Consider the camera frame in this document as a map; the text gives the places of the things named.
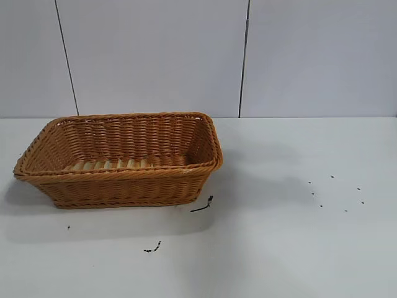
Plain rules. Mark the long twisted striped bread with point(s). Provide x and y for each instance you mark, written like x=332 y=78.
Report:
x=108 y=164

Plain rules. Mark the brown woven wicker basket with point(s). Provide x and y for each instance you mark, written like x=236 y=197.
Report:
x=124 y=186

